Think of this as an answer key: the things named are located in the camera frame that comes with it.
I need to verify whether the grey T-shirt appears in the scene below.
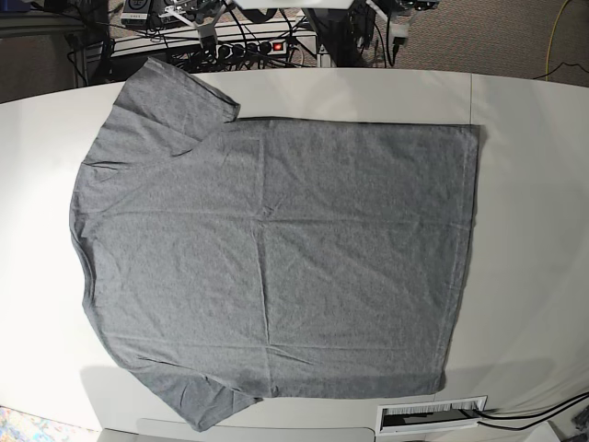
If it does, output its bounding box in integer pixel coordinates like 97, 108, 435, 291
70, 59, 479, 432

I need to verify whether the black cable pair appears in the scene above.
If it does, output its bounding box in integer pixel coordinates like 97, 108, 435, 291
473, 391, 589, 430

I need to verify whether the black power strip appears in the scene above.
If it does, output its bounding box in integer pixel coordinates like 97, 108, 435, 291
216, 41, 288, 61

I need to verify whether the white table leg post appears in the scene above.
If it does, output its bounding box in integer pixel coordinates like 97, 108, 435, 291
316, 31, 332, 68

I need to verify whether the white cable grommet tray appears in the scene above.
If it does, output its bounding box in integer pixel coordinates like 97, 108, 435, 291
375, 396, 488, 436

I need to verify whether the yellow cable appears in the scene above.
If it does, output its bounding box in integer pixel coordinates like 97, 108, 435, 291
540, 0, 567, 79

